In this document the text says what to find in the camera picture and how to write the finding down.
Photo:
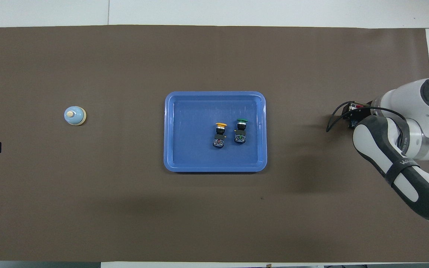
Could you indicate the blue plastic tray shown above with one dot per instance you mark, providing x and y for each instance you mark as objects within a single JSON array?
[{"x": 192, "y": 134}]

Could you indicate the red push button switch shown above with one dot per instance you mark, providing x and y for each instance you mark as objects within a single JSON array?
[{"x": 356, "y": 106}]

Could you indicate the yellow push button switch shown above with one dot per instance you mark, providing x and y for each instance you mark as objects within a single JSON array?
[{"x": 219, "y": 141}]

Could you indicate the light blue call bell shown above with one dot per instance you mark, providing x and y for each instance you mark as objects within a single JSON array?
[{"x": 74, "y": 117}]

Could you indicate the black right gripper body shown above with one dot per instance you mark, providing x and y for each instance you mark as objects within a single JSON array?
[{"x": 347, "y": 111}]

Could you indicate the green push button switch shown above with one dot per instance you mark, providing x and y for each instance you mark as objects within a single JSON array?
[{"x": 240, "y": 137}]

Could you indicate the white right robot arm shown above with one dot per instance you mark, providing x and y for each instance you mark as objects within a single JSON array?
[{"x": 404, "y": 163}]

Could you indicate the brown table mat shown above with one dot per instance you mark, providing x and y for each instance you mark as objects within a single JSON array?
[{"x": 125, "y": 208}]

